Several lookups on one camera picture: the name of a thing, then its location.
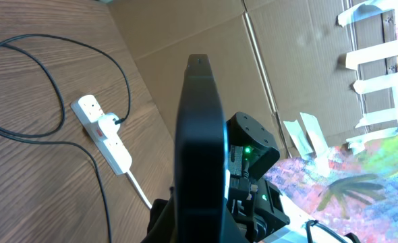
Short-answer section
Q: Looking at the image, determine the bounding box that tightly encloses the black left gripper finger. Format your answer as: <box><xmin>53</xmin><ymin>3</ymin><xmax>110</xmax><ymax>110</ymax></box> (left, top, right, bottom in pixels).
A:
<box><xmin>142</xmin><ymin>198</ymin><xmax>175</xmax><ymax>243</ymax></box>

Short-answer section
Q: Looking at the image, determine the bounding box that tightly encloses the black Galaxy smartphone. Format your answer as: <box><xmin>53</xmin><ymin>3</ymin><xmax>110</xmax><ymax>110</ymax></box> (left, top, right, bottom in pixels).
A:
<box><xmin>174</xmin><ymin>54</ymin><xmax>227</xmax><ymax>242</ymax></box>

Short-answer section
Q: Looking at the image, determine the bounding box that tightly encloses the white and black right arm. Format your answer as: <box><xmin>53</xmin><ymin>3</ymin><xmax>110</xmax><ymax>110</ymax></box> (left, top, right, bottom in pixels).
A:
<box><xmin>224</xmin><ymin>112</ymin><xmax>359</xmax><ymax>242</ymax></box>

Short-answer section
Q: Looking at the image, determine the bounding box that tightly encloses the white USB charger plug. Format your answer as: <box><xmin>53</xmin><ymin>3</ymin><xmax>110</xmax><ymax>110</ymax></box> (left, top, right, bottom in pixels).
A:
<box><xmin>97</xmin><ymin>113</ymin><xmax>120</xmax><ymax>136</ymax></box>

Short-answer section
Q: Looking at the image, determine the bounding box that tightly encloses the white power strip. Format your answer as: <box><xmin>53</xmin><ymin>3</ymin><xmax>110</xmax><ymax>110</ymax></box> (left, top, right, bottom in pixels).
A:
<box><xmin>71</xmin><ymin>94</ymin><xmax>132</xmax><ymax>176</ymax></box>

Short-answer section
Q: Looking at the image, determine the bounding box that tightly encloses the white power strip cord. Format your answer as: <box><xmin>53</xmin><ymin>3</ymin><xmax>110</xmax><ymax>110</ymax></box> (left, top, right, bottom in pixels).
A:
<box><xmin>126</xmin><ymin>170</ymin><xmax>153</xmax><ymax>211</ymax></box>

